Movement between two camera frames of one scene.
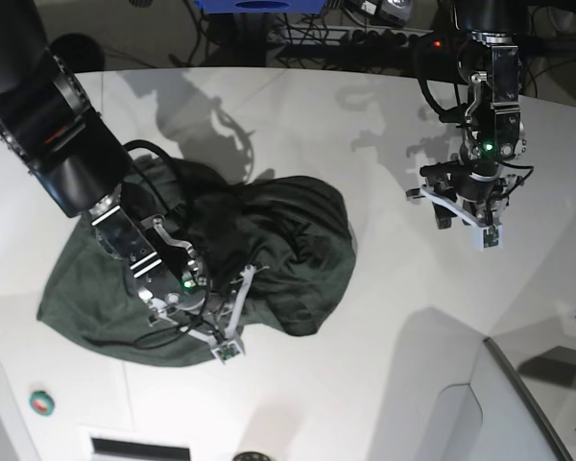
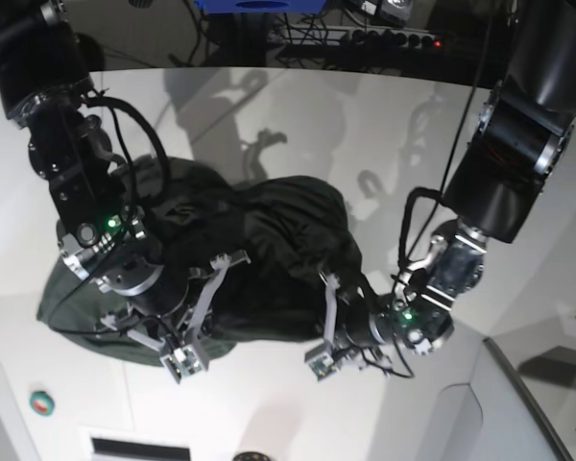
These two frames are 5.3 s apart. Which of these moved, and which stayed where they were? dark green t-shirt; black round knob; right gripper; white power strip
Moved: right gripper
Stayed: black round knob; dark green t-shirt; white power strip
